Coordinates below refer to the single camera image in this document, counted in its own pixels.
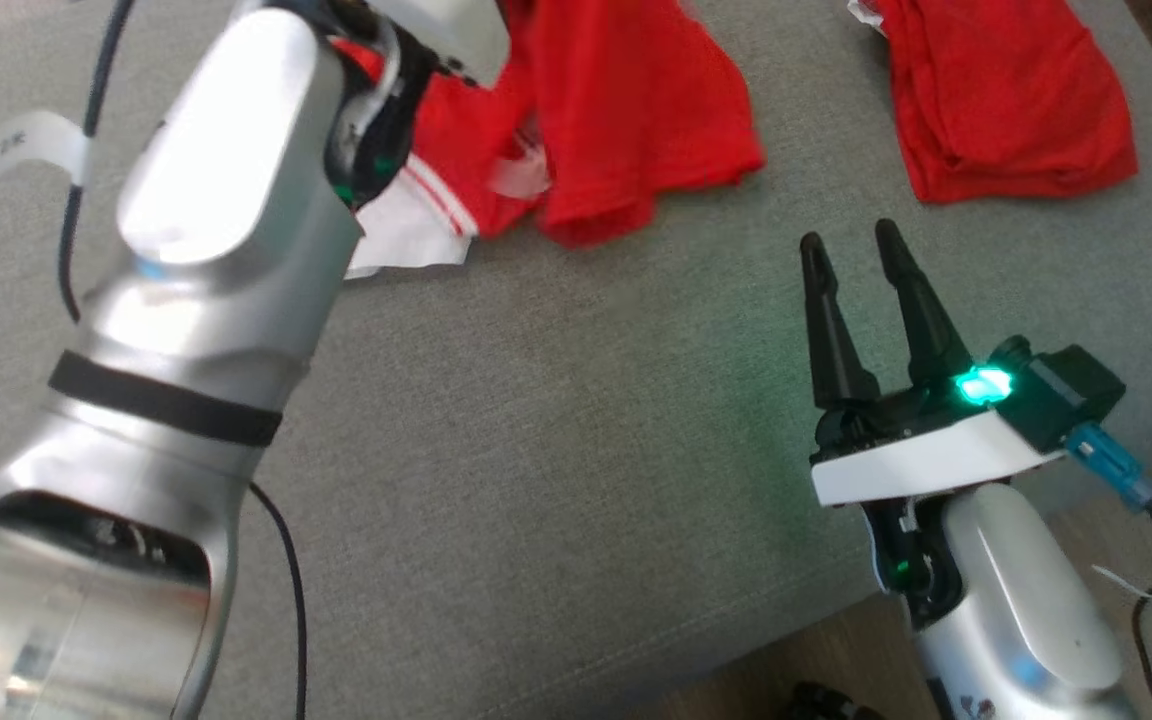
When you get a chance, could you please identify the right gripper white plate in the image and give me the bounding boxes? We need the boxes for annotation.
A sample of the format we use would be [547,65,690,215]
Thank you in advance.
[798,219,1067,627]

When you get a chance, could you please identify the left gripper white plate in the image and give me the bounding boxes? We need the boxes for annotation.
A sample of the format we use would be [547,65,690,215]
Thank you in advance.
[276,0,513,211]

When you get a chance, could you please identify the red shorts with white stripe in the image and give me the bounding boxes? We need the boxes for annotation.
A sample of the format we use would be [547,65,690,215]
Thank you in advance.
[344,0,1141,282]

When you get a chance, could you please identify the large grey sofa ottoman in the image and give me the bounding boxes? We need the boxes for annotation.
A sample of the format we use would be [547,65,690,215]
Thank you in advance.
[0,0,1152,720]

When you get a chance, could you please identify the white cable label tag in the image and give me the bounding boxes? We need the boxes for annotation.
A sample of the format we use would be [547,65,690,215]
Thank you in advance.
[0,108,94,188]

